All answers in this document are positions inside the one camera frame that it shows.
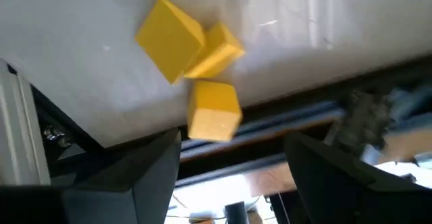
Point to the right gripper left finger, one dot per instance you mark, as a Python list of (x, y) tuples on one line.
[(101, 207)]

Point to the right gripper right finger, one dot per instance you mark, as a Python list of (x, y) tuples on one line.
[(354, 207)]

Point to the small yellow wooden cube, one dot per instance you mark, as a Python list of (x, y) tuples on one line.
[(212, 112)]

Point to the silver aluminium bracket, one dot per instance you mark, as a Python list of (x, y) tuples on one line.
[(20, 133)]

